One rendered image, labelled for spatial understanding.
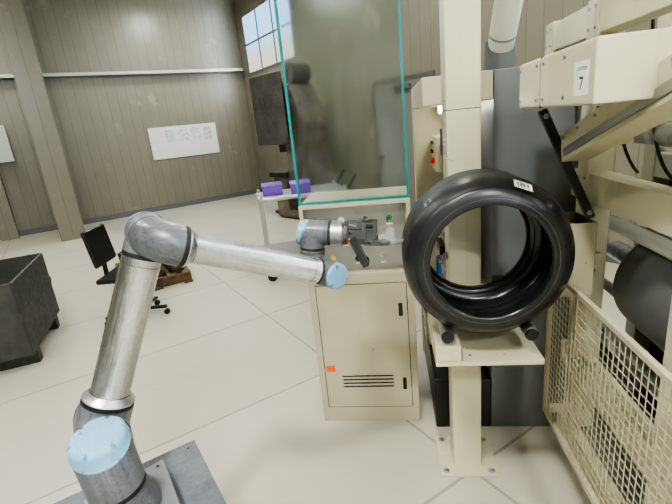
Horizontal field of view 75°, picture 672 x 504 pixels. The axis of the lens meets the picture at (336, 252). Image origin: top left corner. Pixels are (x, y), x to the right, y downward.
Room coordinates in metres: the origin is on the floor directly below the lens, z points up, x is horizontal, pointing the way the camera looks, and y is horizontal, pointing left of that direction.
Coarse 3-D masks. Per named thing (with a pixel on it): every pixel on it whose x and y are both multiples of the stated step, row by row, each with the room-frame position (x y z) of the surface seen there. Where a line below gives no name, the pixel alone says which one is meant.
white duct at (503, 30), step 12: (504, 0) 2.06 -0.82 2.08; (516, 0) 2.05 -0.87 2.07; (504, 12) 2.08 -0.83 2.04; (516, 12) 2.08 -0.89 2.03; (492, 24) 2.16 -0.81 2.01; (504, 24) 2.11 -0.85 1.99; (516, 24) 2.13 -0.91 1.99; (492, 36) 2.18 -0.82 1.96; (504, 36) 2.15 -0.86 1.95; (492, 48) 2.21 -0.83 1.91; (504, 48) 2.18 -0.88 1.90
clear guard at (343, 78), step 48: (288, 0) 2.16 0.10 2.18; (336, 0) 2.13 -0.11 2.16; (384, 0) 2.10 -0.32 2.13; (288, 48) 2.16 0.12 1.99; (336, 48) 2.13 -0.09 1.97; (384, 48) 2.10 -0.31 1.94; (288, 96) 2.16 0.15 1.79; (336, 96) 2.13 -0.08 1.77; (384, 96) 2.10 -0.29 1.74; (336, 144) 2.13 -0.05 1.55; (384, 144) 2.10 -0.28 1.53; (336, 192) 2.14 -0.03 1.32; (384, 192) 2.10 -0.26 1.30
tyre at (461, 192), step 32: (448, 192) 1.38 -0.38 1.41; (480, 192) 1.33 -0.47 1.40; (512, 192) 1.32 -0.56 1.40; (544, 192) 1.34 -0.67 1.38; (416, 224) 1.39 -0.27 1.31; (544, 224) 1.30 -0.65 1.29; (416, 256) 1.36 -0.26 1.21; (544, 256) 1.52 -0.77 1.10; (416, 288) 1.38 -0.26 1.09; (448, 288) 1.60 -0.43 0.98; (480, 288) 1.59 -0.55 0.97; (512, 288) 1.56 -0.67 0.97; (544, 288) 1.30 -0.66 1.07; (448, 320) 1.35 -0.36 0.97; (480, 320) 1.33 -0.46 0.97; (512, 320) 1.31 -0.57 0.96
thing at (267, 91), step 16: (256, 80) 7.78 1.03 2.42; (272, 80) 7.47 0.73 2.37; (256, 96) 7.83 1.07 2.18; (272, 96) 7.51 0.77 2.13; (256, 112) 7.88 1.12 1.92; (272, 112) 7.55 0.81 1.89; (256, 128) 7.93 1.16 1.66; (272, 128) 7.59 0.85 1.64; (288, 128) 7.42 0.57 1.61; (272, 144) 7.64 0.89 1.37; (288, 144) 7.76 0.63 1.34; (288, 160) 7.80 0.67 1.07; (272, 176) 8.07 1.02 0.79; (288, 176) 7.83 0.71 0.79; (288, 208) 7.93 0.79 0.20
